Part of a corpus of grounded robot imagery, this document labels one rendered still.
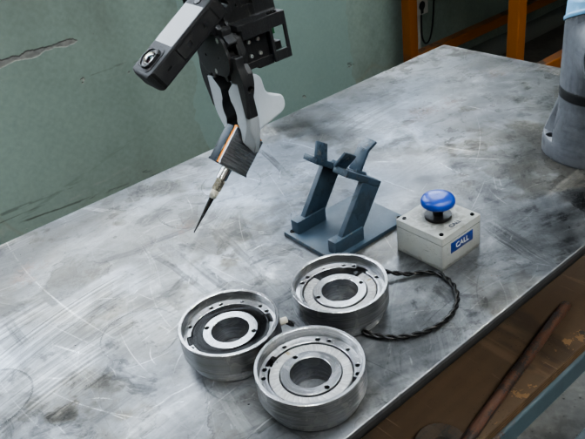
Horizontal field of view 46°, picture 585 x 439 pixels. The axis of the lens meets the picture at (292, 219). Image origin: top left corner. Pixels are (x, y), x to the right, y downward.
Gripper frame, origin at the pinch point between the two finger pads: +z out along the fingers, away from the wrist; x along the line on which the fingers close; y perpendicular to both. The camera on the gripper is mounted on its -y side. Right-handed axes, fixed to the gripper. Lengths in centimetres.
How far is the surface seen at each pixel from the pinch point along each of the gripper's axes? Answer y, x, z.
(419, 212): 14.1, -13.9, 11.8
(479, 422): 12.6, -22.8, 40.2
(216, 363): -17.2, -18.0, 11.9
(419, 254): 11.3, -16.3, 15.4
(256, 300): -8.9, -12.4, 12.2
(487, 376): 20.7, -16.9, 41.8
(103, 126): 24, 148, 45
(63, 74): 18, 147, 24
